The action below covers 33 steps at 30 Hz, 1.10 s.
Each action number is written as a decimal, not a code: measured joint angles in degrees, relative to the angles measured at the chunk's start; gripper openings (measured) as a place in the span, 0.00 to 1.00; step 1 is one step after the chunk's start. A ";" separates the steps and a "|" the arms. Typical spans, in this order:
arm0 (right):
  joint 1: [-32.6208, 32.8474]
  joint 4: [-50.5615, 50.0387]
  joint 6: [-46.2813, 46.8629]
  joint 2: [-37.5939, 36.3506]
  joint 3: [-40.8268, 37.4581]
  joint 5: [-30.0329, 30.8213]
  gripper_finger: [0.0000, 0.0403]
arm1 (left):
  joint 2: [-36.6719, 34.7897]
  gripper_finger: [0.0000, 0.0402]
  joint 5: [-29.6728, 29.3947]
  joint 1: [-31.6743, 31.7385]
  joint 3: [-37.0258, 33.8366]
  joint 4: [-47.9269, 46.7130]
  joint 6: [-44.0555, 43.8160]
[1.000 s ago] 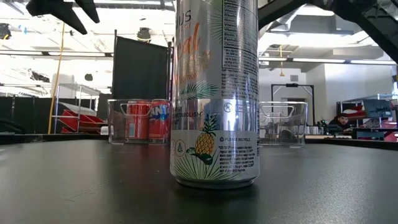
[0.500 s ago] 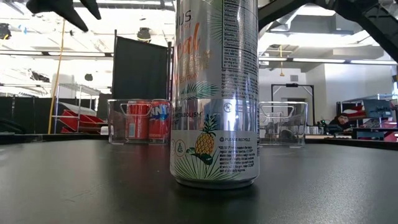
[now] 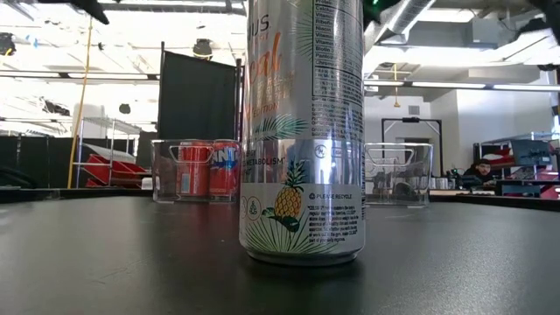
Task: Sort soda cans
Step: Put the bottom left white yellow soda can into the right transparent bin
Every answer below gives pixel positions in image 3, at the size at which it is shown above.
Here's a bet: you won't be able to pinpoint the metal wire rack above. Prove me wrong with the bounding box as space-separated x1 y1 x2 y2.
72 115 144 190

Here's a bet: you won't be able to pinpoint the silver ventilation duct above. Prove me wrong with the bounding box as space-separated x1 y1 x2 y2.
365 0 438 47

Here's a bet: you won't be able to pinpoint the clear plastic bin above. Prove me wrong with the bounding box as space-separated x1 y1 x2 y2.
150 138 243 204
363 142 435 207

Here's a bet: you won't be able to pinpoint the black low partition wall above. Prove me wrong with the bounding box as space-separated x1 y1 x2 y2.
0 134 159 190

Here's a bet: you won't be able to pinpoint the ceiling light strip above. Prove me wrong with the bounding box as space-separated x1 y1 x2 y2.
363 80 560 92

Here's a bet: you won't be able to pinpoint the black ceiling lamp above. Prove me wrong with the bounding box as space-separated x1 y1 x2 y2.
192 38 214 60

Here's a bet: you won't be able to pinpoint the metal shelf unit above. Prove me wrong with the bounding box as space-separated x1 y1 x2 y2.
473 132 560 200

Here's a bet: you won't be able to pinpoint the red storage bins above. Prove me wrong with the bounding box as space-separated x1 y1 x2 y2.
82 152 149 189

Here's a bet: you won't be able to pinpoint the yellow cable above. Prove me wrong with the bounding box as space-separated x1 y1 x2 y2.
66 16 95 190

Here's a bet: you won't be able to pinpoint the black metal frame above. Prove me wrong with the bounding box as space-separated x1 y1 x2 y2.
381 115 444 176

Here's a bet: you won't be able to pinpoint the red Fanta can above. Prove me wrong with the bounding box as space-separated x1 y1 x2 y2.
208 139 242 198
175 140 213 198

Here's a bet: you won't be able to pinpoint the white Celsius energy can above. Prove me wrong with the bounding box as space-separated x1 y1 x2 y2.
238 0 367 267

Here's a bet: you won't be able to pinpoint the person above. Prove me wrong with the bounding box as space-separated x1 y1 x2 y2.
462 157 499 188

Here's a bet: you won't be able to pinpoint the black folding partition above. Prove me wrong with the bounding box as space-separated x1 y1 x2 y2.
157 41 245 142

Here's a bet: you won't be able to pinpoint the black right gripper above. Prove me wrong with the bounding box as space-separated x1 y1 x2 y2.
362 0 402 28

